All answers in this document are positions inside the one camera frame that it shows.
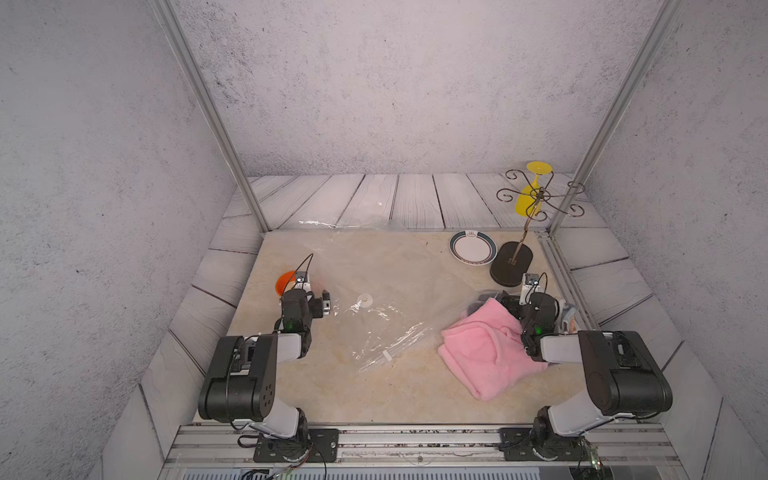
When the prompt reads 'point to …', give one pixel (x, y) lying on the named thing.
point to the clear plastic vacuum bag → (391, 290)
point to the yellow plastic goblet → (529, 197)
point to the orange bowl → (285, 282)
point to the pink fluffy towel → (487, 350)
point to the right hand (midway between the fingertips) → (522, 290)
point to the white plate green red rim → (473, 248)
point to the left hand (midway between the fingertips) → (312, 290)
